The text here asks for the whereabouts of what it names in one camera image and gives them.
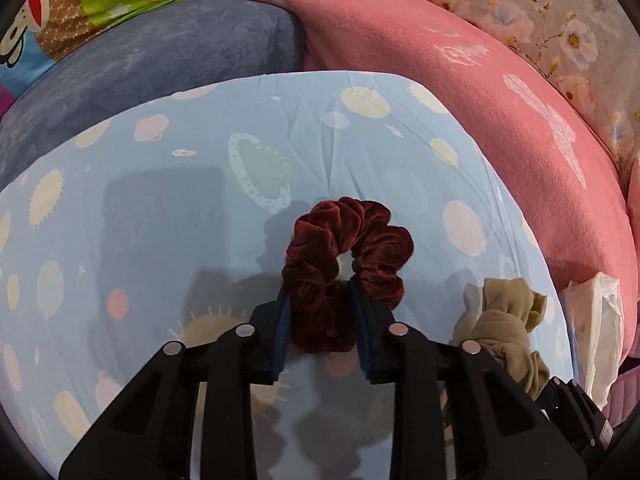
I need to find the blue-grey cushion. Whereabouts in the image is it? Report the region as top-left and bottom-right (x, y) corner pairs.
(0, 0), (307, 191)

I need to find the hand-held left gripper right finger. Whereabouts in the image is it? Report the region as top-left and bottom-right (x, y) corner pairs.
(348, 277), (588, 480)

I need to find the dark red velvet scrunchie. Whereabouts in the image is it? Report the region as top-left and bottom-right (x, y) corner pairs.
(281, 197), (416, 353)

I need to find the tan cloth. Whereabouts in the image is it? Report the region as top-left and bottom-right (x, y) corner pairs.
(452, 276), (551, 401)

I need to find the pink cloth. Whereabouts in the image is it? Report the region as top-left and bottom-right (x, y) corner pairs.
(606, 365), (640, 423)

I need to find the white plastic bag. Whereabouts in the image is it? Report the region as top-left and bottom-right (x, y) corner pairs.
(557, 271), (626, 411)

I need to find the pink blanket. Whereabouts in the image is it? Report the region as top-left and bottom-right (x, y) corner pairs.
(196, 0), (631, 291)

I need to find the light blue dotted sheet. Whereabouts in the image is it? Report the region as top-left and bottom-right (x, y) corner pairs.
(0, 71), (576, 480)

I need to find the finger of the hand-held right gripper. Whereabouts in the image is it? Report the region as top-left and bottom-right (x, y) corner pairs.
(538, 376), (568, 418)

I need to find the floral fabric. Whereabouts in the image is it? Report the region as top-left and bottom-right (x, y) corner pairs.
(395, 0), (640, 196)

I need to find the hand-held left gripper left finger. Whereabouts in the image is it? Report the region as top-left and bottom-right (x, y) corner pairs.
(59, 287), (294, 480)

